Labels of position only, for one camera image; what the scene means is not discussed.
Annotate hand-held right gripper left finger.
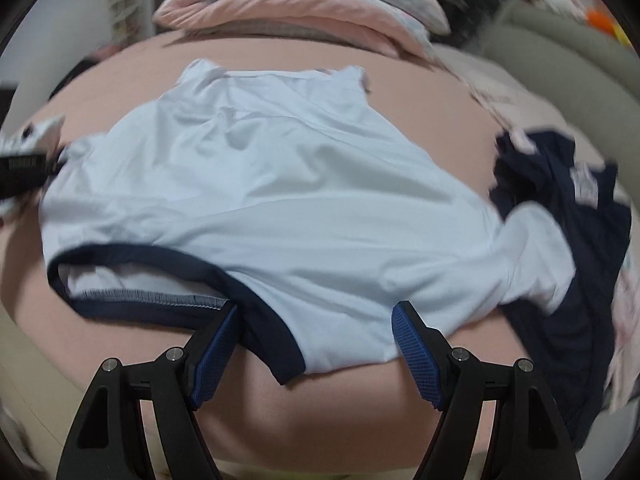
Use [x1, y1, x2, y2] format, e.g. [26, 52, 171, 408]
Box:
[55, 302, 240, 480]

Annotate navy blue pants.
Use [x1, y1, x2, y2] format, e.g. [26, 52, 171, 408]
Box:
[489, 130, 633, 453]

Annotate small white navy-trimmed garment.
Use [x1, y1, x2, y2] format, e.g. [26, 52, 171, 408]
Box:
[0, 114, 67, 156]

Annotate orange carrot plush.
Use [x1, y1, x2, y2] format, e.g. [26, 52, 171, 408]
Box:
[586, 7, 620, 36]

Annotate pink printed garment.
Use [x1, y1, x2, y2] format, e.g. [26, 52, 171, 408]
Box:
[602, 240, 640, 411]

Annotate grey padded headboard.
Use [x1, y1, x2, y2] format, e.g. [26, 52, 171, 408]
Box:
[475, 0, 640, 196]

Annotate white shelf rack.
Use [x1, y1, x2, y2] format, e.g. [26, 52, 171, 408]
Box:
[107, 0, 151, 48]

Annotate light blue printed garment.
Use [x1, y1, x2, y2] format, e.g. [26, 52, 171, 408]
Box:
[570, 162, 601, 206]

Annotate white shirt with navy trim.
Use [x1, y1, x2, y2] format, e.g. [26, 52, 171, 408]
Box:
[40, 59, 576, 386]

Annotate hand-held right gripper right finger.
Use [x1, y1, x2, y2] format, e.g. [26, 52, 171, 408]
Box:
[391, 301, 583, 480]

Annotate pink patterned quilt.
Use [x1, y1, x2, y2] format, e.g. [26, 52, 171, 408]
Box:
[152, 0, 451, 58]

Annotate black bag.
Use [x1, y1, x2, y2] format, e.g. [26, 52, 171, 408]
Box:
[52, 57, 103, 101]

